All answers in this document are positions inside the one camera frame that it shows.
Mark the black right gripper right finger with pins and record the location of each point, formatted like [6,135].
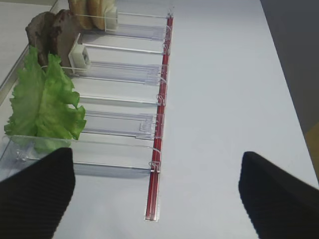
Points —
[278,204]

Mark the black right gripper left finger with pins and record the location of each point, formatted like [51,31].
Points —
[34,200]

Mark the green lettuce leaf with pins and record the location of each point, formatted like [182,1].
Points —
[45,105]

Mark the brown meat patty front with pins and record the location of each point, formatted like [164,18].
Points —
[38,33]

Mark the brown meat patty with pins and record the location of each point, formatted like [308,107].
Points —
[38,33]
[64,32]

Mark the brown meat patty back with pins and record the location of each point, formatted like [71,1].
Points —
[64,32]

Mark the clear acrylic right food rack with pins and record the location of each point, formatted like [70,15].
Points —
[118,86]

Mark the bun half left of pair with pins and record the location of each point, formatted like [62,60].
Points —
[79,9]

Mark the bun half of pair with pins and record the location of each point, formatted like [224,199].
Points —
[104,13]
[79,9]

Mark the bun half right of pair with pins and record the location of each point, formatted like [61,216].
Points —
[104,13]

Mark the red rail strip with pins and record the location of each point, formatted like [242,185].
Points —
[152,201]

